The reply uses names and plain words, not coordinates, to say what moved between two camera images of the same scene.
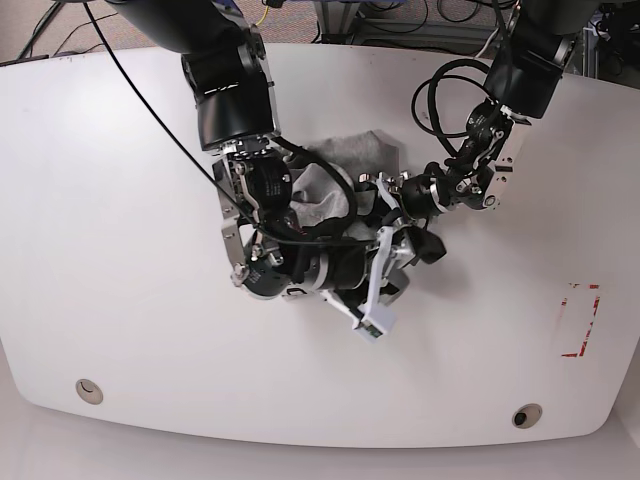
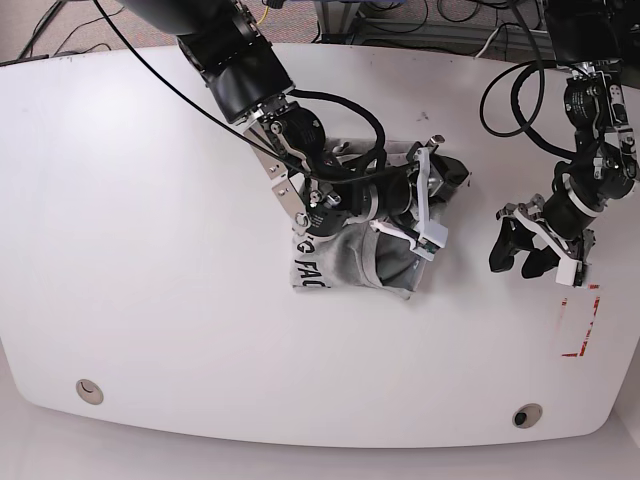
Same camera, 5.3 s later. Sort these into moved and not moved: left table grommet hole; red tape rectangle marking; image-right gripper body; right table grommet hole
Moved: image-right gripper body
Not moved: red tape rectangle marking; right table grommet hole; left table grommet hole
